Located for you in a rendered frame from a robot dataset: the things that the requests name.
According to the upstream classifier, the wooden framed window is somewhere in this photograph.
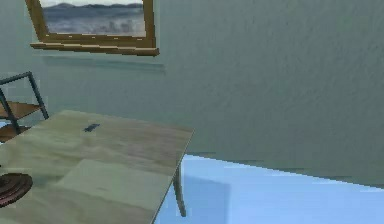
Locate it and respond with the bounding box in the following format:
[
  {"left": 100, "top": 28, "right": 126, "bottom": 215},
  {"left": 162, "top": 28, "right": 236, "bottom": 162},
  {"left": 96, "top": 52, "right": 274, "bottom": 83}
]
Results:
[{"left": 25, "top": 0, "right": 160, "bottom": 57}]

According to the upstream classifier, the dark brown ribbed bowl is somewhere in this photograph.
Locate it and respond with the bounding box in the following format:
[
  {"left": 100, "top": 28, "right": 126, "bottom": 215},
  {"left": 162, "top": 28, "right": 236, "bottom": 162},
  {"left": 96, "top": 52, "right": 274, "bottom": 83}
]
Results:
[{"left": 0, "top": 172, "right": 34, "bottom": 209}]

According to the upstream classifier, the dark metal shelf unit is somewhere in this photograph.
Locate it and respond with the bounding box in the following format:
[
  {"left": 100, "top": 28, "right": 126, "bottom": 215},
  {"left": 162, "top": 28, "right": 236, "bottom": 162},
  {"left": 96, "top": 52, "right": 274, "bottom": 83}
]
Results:
[{"left": 0, "top": 71, "right": 50, "bottom": 144}]

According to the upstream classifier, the small dark flat object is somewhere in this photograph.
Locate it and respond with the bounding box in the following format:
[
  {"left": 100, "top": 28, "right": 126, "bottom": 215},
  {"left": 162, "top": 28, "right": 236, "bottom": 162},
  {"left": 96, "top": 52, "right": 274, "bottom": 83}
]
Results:
[{"left": 83, "top": 123, "right": 101, "bottom": 133}]

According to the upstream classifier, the light wooden table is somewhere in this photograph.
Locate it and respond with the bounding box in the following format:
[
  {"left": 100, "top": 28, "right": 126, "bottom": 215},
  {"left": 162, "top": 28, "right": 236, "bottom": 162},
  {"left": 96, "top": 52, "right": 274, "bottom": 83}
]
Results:
[{"left": 0, "top": 109, "right": 195, "bottom": 224}]

